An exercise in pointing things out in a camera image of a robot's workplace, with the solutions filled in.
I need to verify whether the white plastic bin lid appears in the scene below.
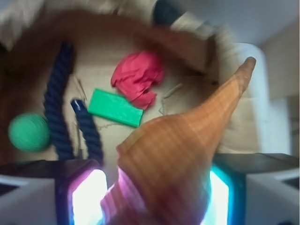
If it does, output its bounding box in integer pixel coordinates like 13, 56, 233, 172
218, 43, 292, 155

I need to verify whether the green rectangular block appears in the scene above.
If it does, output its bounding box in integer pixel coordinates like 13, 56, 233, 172
88, 89, 143, 128

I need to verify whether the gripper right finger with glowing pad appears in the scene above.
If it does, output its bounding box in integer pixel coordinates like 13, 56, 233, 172
201, 153, 300, 225

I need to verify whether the dark blue twisted rope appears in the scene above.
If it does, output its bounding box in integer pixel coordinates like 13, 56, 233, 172
43, 41, 104, 165

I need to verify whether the crumpled red paper ball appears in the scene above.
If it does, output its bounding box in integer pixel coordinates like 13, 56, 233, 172
111, 51, 165, 110

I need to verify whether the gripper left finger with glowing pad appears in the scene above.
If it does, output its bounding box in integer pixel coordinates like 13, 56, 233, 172
0, 159, 107, 225

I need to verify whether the brown paper lined box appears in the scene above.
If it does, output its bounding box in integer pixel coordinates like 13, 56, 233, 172
0, 0, 270, 162

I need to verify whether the green dimpled ball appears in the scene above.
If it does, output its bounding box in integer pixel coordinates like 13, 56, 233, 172
8, 113, 50, 152

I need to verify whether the orange spiral conch shell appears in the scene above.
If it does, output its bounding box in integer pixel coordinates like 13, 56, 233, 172
100, 57, 256, 225

